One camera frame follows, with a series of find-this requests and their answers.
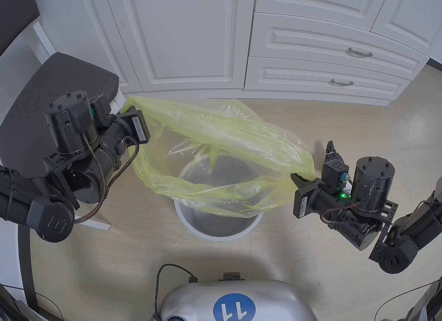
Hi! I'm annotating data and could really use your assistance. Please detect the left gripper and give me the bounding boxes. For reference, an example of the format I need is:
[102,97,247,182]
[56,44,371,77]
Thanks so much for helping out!
[98,105,151,156]

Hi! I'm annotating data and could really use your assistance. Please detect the white wardrobe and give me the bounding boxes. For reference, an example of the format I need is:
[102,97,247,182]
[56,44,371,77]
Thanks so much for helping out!
[74,0,442,107]

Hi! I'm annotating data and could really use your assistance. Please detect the white trash bin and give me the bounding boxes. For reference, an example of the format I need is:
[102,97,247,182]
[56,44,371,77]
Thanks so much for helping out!
[174,156,262,242]

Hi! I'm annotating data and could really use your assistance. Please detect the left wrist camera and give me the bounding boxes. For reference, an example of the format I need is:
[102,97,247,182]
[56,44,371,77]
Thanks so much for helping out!
[89,94,116,130]

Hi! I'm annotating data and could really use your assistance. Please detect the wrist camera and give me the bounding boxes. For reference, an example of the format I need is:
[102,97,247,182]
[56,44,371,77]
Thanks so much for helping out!
[322,160,351,192]
[89,94,116,130]

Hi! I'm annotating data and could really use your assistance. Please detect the black plastic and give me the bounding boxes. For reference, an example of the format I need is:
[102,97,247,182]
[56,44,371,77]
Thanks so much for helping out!
[325,140,346,163]

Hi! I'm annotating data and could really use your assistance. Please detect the yellow plastic bag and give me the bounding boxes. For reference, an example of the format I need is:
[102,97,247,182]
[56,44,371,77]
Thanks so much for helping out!
[124,95,316,218]

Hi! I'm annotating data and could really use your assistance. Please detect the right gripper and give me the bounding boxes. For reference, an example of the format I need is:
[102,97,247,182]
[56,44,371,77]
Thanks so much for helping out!
[291,173,351,219]

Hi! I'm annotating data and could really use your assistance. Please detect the white chair grey seat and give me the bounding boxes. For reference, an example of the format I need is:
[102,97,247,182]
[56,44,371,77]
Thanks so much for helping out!
[0,0,158,232]

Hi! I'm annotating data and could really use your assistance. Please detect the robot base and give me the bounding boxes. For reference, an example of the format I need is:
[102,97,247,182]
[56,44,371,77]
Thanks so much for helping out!
[152,272,318,321]

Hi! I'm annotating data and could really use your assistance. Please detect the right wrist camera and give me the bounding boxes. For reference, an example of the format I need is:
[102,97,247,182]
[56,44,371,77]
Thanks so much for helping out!
[322,160,351,192]

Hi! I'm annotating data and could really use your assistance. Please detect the black cable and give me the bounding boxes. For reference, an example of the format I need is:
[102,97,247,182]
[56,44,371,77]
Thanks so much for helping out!
[73,133,140,224]
[154,264,198,318]

